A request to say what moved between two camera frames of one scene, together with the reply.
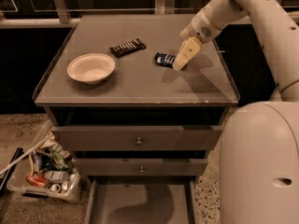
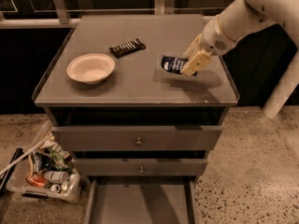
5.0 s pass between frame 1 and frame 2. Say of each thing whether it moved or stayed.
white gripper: moved
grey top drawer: stayed
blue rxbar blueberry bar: moved
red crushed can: stayed
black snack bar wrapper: stayed
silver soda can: stayed
